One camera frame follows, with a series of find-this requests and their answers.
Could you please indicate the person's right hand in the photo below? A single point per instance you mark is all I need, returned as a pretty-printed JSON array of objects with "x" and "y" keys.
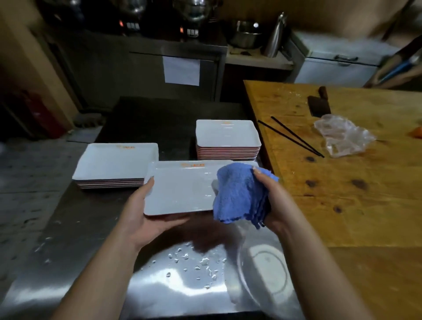
[{"x": 280, "y": 211}]

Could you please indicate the person's left hand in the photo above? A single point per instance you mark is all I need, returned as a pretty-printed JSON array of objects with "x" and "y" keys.
[{"x": 138, "y": 224}]

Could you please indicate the blue cloth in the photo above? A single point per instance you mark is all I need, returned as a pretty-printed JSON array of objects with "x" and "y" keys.
[{"x": 237, "y": 194}]

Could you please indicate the white rectangular plate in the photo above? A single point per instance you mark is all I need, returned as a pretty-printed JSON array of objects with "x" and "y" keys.
[{"x": 178, "y": 191}]

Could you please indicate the steel work table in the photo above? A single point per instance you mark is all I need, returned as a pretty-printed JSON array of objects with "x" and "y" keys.
[{"x": 82, "y": 224}]

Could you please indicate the stack of white plates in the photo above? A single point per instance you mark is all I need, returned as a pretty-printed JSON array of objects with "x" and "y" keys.
[
  {"x": 227, "y": 133},
  {"x": 112, "y": 161}
]

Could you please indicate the person's right forearm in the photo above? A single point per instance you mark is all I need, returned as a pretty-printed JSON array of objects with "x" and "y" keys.
[{"x": 323, "y": 280}]

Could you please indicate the person's left forearm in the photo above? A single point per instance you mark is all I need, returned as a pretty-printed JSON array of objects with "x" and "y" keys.
[{"x": 95, "y": 283}]

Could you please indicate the clear glass bowl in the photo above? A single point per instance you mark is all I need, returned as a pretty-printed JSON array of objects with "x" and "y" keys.
[{"x": 263, "y": 273}]

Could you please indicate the wooden table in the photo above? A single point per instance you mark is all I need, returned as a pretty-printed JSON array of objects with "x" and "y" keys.
[{"x": 362, "y": 204}]

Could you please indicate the crumpled clear plastic bag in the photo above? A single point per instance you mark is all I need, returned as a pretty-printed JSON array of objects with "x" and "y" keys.
[{"x": 343, "y": 135}]

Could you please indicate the loose light floor tile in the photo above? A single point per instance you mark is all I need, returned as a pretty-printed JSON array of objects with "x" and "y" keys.
[{"x": 84, "y": 135}]

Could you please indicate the grey brick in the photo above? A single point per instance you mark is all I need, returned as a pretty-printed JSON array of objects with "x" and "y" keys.
[{"x": 89, "y": 120}]

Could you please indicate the red fire extinguisher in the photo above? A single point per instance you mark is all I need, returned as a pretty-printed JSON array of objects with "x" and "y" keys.
[{"x": 43, "y": 118}]

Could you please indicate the white chest freezer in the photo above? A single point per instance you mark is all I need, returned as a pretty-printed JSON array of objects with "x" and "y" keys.
[{"x": 329, "y": 74}]

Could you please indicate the beige side counter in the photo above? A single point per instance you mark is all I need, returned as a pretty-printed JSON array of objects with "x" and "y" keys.
[{"x": 257, "y": 61}]

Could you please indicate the stainless steel cabinet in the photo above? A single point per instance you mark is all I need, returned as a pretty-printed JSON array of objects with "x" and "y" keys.
[{"x": 99, "y": 72}]

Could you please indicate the orange carrot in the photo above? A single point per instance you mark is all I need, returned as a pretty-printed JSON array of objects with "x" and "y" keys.
[{"x": 417, "y": 132}]

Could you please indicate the white paper sheet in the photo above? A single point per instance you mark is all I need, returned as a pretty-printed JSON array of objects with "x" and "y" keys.
[{"x": 181, "y": 71}]

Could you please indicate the steel jug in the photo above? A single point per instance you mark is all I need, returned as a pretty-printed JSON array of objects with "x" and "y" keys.
[{"x": 275, "y": 39}]

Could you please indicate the steel basin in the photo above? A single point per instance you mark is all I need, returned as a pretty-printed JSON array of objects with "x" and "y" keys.
[{"x": 245, "y": 38}]

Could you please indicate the black induction cooker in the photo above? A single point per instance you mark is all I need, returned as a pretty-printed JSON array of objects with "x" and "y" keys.
[
  {"x": 190, "y": 32},
  {"x": 130, "y": 25}
]

